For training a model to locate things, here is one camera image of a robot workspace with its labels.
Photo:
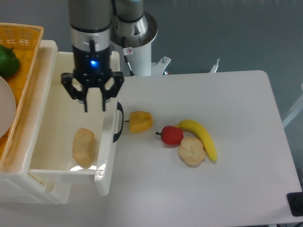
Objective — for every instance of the white plate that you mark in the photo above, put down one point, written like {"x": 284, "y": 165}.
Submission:
{"x": 7, "y": 106}

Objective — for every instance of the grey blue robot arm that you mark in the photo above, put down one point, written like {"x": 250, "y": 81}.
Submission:
{"x": 90, "y": 22}

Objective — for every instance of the yellow banana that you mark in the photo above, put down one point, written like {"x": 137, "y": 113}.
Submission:
{"x": 202, "y": 134}

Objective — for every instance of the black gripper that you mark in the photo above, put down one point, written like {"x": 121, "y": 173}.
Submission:
{"x": 92, "y": 70}

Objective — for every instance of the square bread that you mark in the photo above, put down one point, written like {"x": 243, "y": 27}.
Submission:
{"x": 82, "y": 146}

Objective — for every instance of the white drawer cabinet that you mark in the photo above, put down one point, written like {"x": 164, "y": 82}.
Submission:
{"x": 16, "y": 184}

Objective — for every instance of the white table clamp bracket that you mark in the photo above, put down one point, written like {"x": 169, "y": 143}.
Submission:
{"x": 159, "y": 68}

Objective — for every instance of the red bell pepper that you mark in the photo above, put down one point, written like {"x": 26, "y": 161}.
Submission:
{"x": 171, "y": 135}

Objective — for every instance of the yellow bell pepper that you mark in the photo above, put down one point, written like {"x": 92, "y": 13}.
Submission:
{"x": 139, "y": 121}

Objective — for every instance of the black drawer handle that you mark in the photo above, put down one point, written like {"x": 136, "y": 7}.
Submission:
{"x": 119, "y": 122}

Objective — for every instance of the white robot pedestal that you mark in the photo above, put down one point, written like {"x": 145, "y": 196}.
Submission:
{"x": 133, "y": 42}

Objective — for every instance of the white upper drawer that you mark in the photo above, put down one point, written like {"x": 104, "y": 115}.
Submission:
{"x": 52, "y": 156}

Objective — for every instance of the round bread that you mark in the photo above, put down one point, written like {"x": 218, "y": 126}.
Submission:
{"x": 191, "y": 150}

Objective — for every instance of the white frame at right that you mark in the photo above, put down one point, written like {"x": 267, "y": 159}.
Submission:
{"x": 293, "y": 111}

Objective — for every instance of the green bell pepper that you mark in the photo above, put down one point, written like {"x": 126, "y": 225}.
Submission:
{"x": 9, "y": 63}

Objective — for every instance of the black device at table edge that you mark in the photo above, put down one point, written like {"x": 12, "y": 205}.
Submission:
{"x": 295, "y": 201}

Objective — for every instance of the yellow woven basket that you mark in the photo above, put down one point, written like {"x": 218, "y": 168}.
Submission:
{"x": 25, "y": 39}

